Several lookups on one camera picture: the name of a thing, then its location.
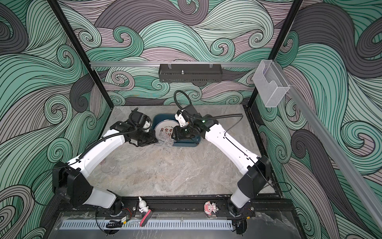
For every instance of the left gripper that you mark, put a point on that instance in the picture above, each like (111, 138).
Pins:
(151, 140)

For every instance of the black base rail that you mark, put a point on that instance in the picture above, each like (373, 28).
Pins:
(265, 203)

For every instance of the white plate red circle characters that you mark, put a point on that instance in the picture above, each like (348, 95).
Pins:
(165, 128)

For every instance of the black perforated wall tray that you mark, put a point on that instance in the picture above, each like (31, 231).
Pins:
(190, 73)

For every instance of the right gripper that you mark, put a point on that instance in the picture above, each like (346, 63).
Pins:
(179, 134)

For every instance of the aluminium wall rail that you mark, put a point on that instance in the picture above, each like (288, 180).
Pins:
(158, 63)

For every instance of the teal plastic bin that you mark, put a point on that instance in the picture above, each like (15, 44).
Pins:
(180, 143)

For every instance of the pink pig figurine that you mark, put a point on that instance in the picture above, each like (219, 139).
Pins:
(210, 208)

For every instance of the white slotted cable duct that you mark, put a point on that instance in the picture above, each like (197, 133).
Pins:
(153, 224)

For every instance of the clear acrylic wall box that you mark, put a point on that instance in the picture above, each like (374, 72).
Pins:
(271, 82)

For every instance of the white rabbit figurine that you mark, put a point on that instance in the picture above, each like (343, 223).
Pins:
(143, 207)

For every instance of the clear drinking glass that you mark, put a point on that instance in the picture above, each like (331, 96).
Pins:
(165, 140)

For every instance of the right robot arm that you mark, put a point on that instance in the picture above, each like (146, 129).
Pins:
(255, 170)

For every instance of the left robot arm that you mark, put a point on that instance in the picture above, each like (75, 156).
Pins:
(69, 180)

